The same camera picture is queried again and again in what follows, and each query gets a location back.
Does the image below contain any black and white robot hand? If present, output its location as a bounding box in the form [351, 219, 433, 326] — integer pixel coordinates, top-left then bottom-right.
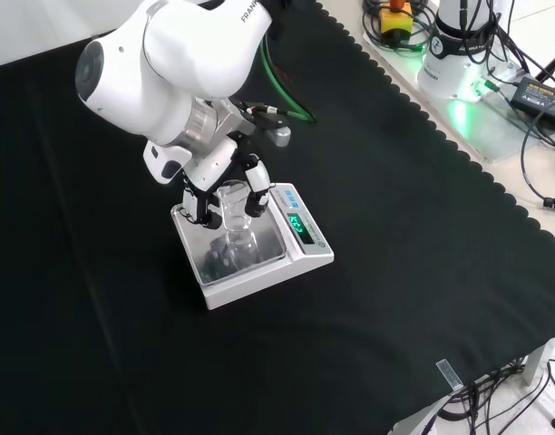
[142, 133, 275, 230]

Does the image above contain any clear glass beaker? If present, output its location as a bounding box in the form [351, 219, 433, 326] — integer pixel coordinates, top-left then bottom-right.
[217, 179, 257, 262]

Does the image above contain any white electronic balance steel pan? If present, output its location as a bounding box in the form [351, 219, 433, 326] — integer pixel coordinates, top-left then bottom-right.
[169, 182, 336, 312]

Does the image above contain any black table cloth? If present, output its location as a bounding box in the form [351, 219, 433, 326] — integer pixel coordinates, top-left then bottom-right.
[0, 0, 555, 435]

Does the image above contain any yellow stop button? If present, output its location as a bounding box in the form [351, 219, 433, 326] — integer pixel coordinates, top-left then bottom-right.
[379, 0, 414, 36]

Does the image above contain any clear tape strip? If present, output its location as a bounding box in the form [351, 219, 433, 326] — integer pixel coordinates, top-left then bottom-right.
[435, 359, 464, 392]

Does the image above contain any black power adapter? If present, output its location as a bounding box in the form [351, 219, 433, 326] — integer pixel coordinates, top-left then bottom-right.
[510, 75, 555, 127]

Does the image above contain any black tripod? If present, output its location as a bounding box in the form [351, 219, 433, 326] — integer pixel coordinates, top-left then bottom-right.
[531, 39, 555, 92]

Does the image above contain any white table leg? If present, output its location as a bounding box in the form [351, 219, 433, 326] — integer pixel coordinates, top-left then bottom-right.
[521, 340, 555, 387]

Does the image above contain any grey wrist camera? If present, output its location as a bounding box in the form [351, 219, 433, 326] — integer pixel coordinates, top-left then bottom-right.
[258, 121, 292, 149]

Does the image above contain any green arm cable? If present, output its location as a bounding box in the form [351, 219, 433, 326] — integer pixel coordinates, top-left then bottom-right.
[258, 38, 318, 124]

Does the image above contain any grey metal base plate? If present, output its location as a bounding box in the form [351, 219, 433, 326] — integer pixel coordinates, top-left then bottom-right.
[413, 43, 555, 164]

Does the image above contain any black cable with ribbed plug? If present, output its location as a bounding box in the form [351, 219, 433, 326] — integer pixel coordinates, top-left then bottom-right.
[520, 118, 555, 210]

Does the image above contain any black cable bundle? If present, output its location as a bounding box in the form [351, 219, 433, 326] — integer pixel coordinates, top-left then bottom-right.
[440, 357, 555, 435]

